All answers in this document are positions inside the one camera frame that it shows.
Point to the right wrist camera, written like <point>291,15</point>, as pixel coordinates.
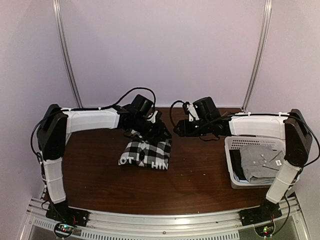
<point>190,111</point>

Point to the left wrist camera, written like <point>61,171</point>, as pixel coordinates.
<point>154,117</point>

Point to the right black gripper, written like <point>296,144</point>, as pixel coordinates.
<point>184,130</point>

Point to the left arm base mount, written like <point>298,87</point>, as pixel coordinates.
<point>67,215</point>

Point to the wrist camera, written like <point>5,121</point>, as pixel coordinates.
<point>154,117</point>
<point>190,111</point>

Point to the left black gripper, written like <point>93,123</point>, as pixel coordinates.
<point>158,133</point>

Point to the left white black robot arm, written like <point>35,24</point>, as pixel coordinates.
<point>58,123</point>

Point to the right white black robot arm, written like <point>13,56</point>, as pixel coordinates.
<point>289,127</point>

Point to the circuit board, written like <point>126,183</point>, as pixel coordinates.
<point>264,230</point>
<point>63,230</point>

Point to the aluminium frame post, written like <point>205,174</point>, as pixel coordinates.
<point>65,52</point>
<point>262,41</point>

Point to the right aluminium frame post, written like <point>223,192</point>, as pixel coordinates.
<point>262,41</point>

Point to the right circuit board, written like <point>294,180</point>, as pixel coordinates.
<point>264,230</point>

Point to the grey button shirt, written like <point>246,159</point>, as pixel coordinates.
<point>260,163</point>

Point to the black white plaid shirt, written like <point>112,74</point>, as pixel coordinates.
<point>146,154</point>

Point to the left circuit board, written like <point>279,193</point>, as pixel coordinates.
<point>63,230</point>

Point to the left aluminium frame post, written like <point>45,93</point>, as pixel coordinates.
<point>65,52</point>

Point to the black folded shirt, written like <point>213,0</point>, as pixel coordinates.
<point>236,162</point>

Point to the front aluminium rail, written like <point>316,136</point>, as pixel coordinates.
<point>222,225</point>

